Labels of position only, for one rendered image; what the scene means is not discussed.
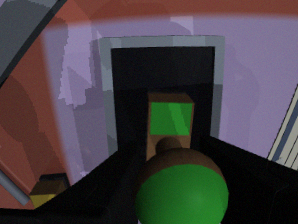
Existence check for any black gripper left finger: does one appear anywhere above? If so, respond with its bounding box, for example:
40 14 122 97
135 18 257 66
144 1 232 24
0 140 141 224

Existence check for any white card taped down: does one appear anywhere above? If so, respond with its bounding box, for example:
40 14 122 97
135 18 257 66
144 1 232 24
266 87 298 171

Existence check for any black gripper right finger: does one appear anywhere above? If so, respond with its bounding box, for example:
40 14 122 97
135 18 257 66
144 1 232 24
200 136 298 224

